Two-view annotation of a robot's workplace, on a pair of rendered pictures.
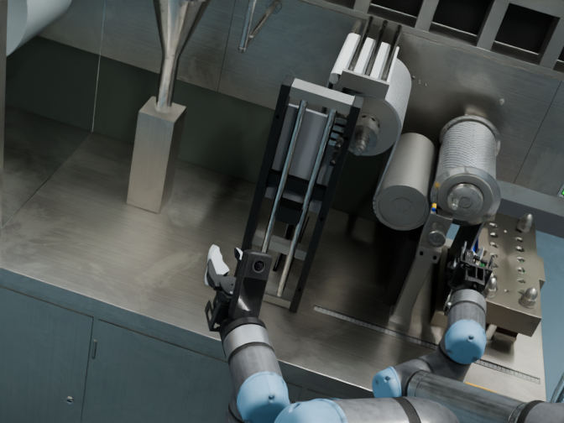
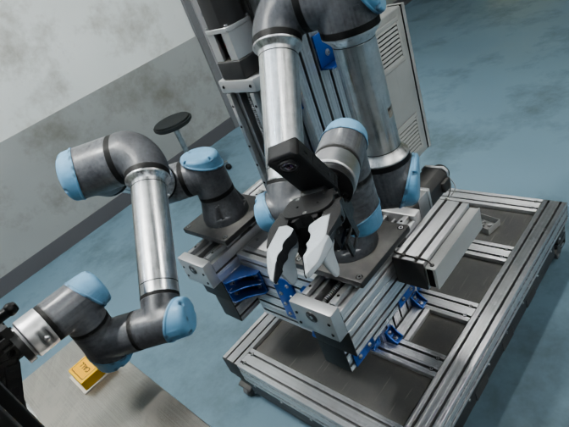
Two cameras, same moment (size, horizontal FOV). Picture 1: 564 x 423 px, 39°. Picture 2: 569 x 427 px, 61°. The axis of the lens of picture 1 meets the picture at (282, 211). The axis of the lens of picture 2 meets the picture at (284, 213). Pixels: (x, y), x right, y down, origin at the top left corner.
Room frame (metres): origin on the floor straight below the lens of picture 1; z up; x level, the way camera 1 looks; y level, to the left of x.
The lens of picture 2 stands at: (1.40, 0.42, 1.56)
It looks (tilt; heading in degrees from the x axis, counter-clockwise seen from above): 31 degrees down; 230
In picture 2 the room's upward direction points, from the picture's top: 22 degrees counter-clockwise
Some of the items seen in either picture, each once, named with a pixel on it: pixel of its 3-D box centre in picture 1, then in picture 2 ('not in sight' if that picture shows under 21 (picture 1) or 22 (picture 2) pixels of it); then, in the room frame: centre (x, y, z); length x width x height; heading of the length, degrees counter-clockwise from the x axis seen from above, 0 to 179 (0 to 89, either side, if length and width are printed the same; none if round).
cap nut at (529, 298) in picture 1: (530, 295); not in sight; (1.49, -0.60, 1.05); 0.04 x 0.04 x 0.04
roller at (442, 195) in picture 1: (467, 169); not in sight; (1.63, -0.38, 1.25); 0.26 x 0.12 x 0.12; 176
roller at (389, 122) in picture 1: (373, 102); not in sight; (1.66, -0.13, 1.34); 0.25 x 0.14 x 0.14; 176
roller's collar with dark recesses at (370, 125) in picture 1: (363, 133); not in sight; (1.50, -0.12, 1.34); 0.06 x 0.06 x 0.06; 86
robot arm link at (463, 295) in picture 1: (466, 307); (35, 334); (1.31, -0.42, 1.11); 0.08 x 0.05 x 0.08; 86
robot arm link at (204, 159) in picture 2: not in sight; (204, 171); (0.64, -0.76, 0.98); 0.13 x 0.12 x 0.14; 131
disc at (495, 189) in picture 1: (465, 196); not in sight; (1.51, -0.37, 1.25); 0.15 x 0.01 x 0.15; 86
